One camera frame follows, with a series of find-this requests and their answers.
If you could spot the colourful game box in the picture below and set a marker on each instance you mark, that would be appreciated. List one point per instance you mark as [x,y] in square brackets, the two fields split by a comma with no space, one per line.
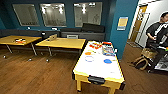
[108,50]

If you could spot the red flat case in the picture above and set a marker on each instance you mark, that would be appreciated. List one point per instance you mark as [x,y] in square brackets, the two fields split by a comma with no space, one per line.
[106,43]

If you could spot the orange item on table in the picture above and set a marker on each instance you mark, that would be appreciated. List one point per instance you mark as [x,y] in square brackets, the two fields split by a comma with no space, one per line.
[20,41]

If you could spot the brown backpack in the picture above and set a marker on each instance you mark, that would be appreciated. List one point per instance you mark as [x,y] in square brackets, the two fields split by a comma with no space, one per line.
[141,64]

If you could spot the yellow framed wall sign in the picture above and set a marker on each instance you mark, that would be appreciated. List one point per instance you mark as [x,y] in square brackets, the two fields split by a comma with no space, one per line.
[122,23]

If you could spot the wooden door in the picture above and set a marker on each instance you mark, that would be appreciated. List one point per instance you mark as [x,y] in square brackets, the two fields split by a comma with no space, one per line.
[137,23]

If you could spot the yellow wooden long table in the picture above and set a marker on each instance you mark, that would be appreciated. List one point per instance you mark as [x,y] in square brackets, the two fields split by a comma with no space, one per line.
[63,43]
[10,40]

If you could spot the blue round plate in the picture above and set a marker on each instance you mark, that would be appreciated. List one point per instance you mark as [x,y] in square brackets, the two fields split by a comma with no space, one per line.
[107,61]

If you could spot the cardboard box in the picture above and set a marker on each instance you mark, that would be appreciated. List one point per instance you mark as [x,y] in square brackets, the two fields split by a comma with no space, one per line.
[149,53]

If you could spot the black sofa cushion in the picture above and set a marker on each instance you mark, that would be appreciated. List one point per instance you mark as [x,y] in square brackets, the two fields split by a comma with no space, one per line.
[93,27]

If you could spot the white table with dishes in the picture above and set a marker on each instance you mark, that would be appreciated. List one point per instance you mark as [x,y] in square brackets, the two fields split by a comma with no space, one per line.
[98,68]

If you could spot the dark grey sofa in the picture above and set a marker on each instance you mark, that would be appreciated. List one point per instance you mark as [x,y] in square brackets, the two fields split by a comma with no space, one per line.
[33,32]

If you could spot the tan cardboard stand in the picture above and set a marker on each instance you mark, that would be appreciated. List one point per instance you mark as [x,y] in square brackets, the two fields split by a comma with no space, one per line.
[52,37]

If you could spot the person in black shirt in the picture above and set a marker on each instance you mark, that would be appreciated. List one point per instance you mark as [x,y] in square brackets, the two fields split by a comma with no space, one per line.
[158,31]

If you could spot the red game box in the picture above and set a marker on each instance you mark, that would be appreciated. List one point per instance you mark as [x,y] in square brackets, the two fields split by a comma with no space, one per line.
[94,46]

